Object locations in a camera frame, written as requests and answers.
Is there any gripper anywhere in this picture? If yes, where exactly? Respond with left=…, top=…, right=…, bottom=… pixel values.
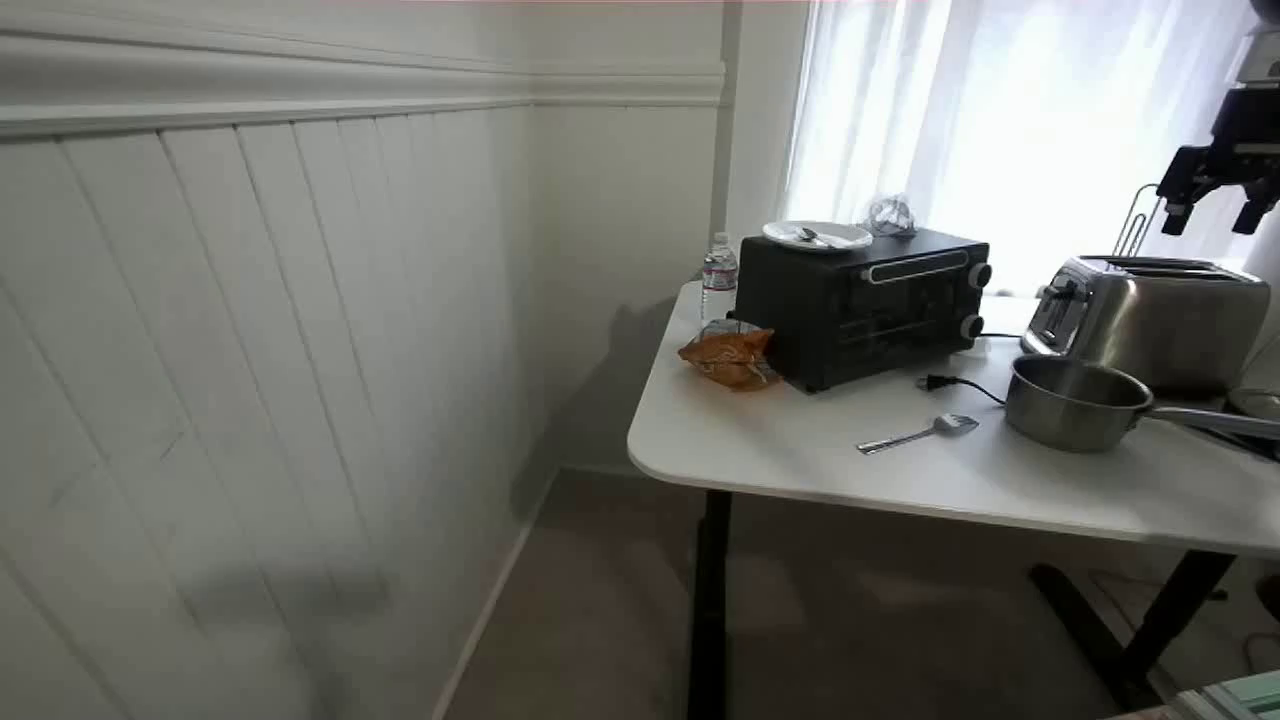
left=1156, top=86, right=1280, bottom=238

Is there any silver pot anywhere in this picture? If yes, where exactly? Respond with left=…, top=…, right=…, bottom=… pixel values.
left=1004, top=353, right=1280, bottom=454

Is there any silver toaster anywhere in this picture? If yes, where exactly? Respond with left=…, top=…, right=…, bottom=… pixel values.
left=1019, top=254, right=1272, bottom=395

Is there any white curtain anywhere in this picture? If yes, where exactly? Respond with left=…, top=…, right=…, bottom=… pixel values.
left=779, top=0, right=1280, bottom=298

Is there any crumpled foil ball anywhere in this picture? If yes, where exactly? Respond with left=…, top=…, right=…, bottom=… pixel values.
left=864, top=194, right=919, bottom=239

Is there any toaster oven door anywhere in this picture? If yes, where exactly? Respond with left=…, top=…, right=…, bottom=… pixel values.
left=836, top=262, right=973, bottom=379

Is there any silver spoon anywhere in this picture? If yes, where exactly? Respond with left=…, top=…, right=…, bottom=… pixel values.
left=855, top=412, right=981, bottom=457

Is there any black toaster oven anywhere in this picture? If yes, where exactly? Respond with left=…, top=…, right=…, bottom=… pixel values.
left=732, top=228, right=994, bottom=395

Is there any white plate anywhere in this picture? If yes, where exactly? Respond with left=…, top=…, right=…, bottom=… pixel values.
left=762, top=219, right=875, bottom=254

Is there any pale green box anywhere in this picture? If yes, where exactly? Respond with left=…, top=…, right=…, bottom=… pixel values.
left=1168, top=669, right=1280, bottom=720

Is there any clear water bottle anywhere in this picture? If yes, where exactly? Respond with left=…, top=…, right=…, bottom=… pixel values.
left=699, top=232, right=740, bottom=323

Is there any orange snack bag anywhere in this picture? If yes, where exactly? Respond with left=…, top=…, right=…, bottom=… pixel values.
left=677, top=319, right=781, bottom=393

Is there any wire rack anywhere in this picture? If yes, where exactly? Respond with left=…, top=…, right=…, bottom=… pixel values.
left=1111, top=182, right=1167, bottom=260

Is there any toaster oven door handle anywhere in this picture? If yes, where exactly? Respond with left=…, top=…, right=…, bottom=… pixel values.
left=861, top=249, right=972, bottom=286

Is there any black cable with plug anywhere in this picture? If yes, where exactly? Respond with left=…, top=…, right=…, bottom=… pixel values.
left=916, top=373, right=1009, bottom=408

